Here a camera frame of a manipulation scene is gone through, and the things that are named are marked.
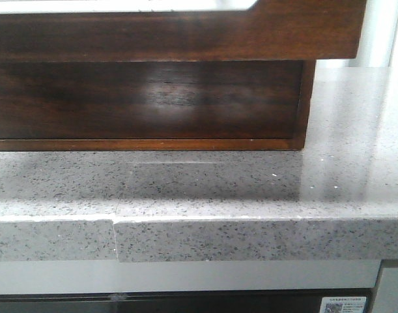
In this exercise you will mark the wooden drawer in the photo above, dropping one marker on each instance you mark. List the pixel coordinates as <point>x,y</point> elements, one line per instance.
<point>146,101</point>
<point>269,30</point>

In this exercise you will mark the dark wooden drawer cabinet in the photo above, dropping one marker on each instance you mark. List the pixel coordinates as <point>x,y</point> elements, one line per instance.
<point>307,104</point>

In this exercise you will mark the white QR code label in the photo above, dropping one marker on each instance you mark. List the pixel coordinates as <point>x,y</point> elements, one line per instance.
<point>343,304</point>

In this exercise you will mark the white curtain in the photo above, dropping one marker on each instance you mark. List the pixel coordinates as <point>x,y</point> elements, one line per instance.
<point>379,39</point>

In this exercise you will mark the grey under-counter cabinet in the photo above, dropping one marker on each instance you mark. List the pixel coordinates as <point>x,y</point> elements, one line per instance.
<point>386,299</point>

